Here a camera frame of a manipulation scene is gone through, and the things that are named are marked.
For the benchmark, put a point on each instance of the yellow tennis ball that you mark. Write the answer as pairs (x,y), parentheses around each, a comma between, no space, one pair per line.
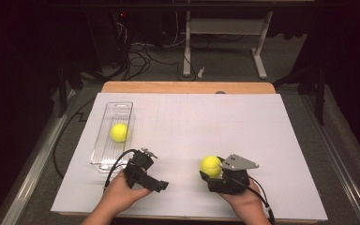
(211,166)
(118,132)

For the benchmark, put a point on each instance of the aluminium floor rail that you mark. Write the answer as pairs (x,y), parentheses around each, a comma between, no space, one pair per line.
(34,165)
(340,162)

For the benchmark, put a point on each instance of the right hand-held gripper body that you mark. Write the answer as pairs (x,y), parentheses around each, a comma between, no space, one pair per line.
(231,181)

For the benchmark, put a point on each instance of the small white floor object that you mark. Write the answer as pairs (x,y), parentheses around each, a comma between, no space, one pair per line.
(201,72)

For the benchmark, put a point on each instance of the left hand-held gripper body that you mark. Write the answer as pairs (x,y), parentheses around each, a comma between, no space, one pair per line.
(137,170)

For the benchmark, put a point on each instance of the person's right hand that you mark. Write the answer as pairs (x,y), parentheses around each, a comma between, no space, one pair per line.
(247,203)

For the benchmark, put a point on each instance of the wooden table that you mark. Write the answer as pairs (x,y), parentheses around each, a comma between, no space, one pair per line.
(184,87)

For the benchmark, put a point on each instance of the black stand leg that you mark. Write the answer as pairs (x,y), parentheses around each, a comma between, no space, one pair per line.
(67,81)
(315,87)

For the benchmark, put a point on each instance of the white metal stand frame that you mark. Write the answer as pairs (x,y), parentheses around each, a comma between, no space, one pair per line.
(228,26)

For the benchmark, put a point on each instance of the person's left hand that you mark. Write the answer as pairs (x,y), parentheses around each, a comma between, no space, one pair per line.
(120,195)

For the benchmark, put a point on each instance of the white board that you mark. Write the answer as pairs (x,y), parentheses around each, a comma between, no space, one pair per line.
(200,131)

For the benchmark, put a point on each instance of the clear plastic tray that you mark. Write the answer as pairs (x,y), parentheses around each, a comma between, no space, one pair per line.
(107,153)

